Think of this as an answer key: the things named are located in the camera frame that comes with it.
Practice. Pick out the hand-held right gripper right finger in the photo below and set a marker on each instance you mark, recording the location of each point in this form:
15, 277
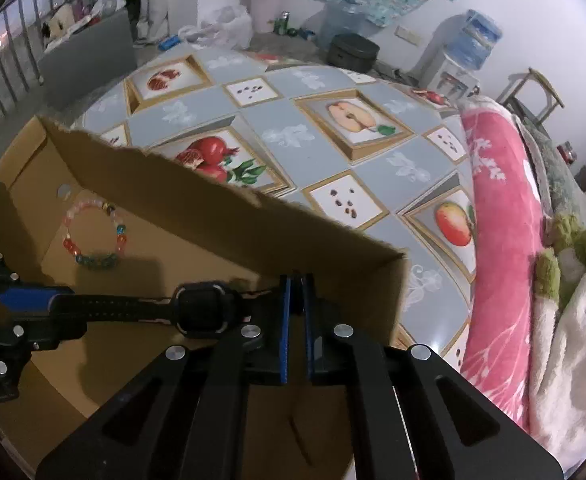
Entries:
307, 350

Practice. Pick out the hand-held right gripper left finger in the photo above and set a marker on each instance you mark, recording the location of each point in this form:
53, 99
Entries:
285, 332

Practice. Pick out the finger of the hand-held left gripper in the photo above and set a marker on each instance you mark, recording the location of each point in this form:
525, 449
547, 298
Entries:
25, 300
48, 332

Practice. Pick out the black wrist watch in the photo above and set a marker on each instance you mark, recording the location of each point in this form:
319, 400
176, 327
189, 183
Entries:
208, 310

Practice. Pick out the brown cardboard box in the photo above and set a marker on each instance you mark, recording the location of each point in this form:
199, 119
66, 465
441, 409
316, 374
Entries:
223, 220

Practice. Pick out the pink floral blanket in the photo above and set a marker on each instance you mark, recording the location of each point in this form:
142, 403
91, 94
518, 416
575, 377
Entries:
503, 235

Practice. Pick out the metal railing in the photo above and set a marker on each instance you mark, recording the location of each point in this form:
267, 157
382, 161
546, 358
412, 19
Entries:
8, 60

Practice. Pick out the grey flat board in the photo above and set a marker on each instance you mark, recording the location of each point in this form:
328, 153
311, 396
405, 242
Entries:
93, 60

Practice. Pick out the green plush toy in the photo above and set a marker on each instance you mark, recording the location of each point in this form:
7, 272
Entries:
548, 270

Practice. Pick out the white fleece blanket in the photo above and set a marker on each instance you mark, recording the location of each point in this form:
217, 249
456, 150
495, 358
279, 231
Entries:
573, 360

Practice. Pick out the black round pot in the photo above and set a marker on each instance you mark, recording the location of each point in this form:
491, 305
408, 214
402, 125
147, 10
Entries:
353, 52

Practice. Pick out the small blue packet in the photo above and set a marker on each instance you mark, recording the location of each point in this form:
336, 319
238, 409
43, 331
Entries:
169, 43

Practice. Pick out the grey green blanket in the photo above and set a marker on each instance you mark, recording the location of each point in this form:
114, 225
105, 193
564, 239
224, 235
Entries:
558, 180

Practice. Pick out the white water dispenser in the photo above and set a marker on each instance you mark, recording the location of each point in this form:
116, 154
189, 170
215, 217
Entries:
448, 75

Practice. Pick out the green drink can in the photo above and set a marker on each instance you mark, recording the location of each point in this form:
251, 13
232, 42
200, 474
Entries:
283, 24

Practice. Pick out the clear plastic bag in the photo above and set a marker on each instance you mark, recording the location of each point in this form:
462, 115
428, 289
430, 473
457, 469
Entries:
228, 27

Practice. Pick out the red drink can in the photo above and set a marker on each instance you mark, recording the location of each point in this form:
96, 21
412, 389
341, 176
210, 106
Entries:
566, 152

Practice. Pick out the white curtain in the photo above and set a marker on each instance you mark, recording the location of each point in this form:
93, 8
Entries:
165, 0

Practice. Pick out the blue dispenser water bottle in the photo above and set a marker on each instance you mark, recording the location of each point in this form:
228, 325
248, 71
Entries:
475, 35

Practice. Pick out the white wall socket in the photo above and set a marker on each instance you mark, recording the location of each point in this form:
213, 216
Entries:
408, 33

